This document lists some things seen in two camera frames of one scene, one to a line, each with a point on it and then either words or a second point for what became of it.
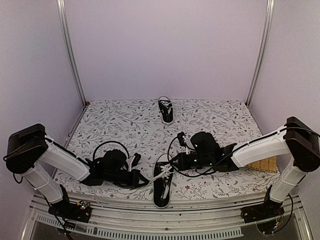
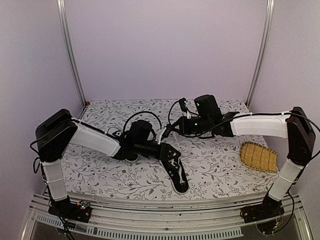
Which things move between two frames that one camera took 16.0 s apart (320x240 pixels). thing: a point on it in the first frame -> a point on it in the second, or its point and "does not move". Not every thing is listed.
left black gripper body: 129,182 -> 159,154
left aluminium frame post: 64,27 does not move
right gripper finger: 176,161 -> 179,122
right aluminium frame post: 267,32 does not move
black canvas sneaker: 163,175 -> 177,175
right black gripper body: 187,165 -> 192,129
